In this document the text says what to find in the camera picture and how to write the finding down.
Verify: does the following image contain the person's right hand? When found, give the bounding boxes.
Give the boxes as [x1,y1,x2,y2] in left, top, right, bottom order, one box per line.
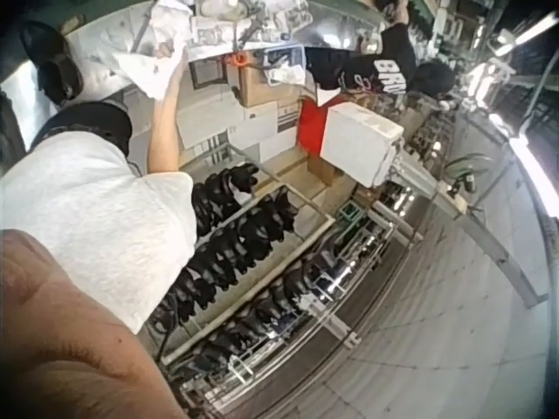
[155,41,190,82]

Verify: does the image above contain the white fabric piece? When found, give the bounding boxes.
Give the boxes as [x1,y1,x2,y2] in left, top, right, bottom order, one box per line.
[89,0,196,102]

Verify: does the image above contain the stack of cardboard cartons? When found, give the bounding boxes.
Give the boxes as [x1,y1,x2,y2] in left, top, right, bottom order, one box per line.
[174,58,307,163]

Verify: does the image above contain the blue plastic bin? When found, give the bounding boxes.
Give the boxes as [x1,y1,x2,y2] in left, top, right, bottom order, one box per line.
[260,45,307,86]

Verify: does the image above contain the person's legs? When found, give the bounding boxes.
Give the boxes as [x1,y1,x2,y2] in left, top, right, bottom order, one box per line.
[17,19,135,155]

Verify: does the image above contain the cluttered grey work table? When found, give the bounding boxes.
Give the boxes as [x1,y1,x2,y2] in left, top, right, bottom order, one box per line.
[188,0,385,60]

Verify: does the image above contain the red panel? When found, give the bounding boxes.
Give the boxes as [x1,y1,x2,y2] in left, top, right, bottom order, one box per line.
[295,99,329,155]

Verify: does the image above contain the metal rack of black shoes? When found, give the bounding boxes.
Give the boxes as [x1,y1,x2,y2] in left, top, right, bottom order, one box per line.
[146,161,397,396]

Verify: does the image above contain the white box housing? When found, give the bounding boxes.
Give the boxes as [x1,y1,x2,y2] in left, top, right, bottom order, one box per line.
[317,104,405,189]

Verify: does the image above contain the green plastic crate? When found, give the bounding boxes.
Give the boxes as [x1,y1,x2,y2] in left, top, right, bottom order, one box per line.
[338,201,364,224]

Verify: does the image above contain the background shelving with goods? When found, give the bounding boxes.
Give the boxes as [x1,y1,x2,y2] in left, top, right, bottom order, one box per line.
[410,0,486,62]

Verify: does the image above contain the green fan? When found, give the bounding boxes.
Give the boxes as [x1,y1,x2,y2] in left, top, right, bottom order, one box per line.
[443,155,487,196]

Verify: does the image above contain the fluorescent tube lamp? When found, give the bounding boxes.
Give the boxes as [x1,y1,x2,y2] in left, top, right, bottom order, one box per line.
[497,7,559,50]

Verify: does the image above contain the grey metal frame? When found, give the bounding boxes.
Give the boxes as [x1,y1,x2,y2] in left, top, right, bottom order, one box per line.
[383,150,549,309]

